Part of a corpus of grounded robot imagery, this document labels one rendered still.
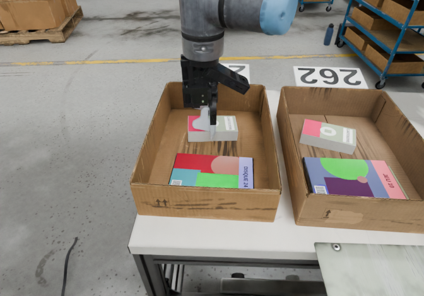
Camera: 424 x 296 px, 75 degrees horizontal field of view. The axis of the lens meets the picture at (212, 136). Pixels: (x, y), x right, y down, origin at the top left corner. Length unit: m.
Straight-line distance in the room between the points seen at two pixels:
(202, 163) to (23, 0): 3.41
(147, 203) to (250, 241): 0.21
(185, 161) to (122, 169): 1.15
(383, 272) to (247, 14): 0.50
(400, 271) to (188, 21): 0.59
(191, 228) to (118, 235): 0.96
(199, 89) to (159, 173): 0.22
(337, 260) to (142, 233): 0.37
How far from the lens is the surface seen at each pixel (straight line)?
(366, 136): 0.86
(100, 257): 1.47
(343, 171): 0.69
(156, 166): 0.68
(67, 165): 1.94
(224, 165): 0.65
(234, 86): 0.65
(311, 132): 0.76
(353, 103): 0.89
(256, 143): 0.73
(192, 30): 0.58
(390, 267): 0.62
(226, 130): 0.71
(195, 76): 0.65
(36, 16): 3.87
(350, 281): 0.58
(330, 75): 0.89
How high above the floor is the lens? 1.24
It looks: 40 degrees down
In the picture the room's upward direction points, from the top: straight up
